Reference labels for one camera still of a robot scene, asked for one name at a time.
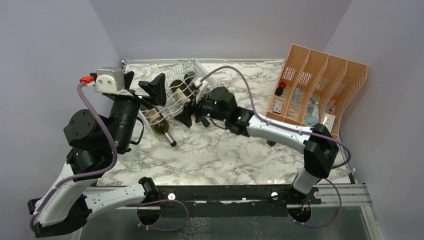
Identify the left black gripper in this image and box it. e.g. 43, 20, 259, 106
111, 71, 168, 151

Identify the dark-neck green wine bottle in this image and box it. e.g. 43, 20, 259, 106
170, 79, 196, 115

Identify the blue item in organizer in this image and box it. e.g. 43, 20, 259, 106
303, 101, 320, 126

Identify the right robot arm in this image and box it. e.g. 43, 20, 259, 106
174, 87, 339, 204

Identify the red-cap bottle in organizer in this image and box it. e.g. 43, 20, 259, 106
274, 81, 287, 96

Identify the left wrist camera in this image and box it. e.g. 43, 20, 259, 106
79, 67, 125, 95

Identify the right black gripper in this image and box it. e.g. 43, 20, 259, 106
174, 89, 228, 128

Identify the white packet in organizer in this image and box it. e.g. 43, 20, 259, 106
320, 113, 336, 132

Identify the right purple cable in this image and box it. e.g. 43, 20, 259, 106
200, 65, 352, 170

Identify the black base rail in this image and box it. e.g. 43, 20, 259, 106
136, 184, 322, 219

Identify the silver-neck green wine bottle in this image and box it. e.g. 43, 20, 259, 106
184, 71, 198, 86

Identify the small red-cap black bottle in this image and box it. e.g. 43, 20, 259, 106
266, 140, 276, 147

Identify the orange plastic file organizer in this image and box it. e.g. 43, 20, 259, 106
265, 44, 368, 139

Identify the white wire wine rack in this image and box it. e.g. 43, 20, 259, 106
142, 58, 218, 129

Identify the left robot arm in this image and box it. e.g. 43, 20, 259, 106
27, 67, 166, 238

